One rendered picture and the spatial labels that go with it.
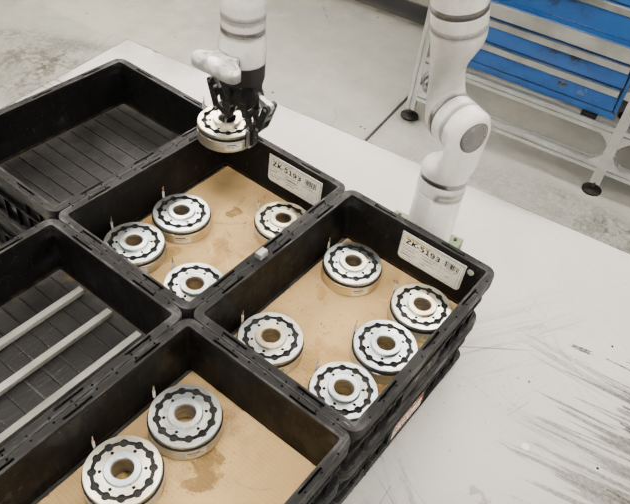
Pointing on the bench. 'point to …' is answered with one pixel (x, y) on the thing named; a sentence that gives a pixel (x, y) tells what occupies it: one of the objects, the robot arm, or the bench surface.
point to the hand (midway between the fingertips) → (240, 131)
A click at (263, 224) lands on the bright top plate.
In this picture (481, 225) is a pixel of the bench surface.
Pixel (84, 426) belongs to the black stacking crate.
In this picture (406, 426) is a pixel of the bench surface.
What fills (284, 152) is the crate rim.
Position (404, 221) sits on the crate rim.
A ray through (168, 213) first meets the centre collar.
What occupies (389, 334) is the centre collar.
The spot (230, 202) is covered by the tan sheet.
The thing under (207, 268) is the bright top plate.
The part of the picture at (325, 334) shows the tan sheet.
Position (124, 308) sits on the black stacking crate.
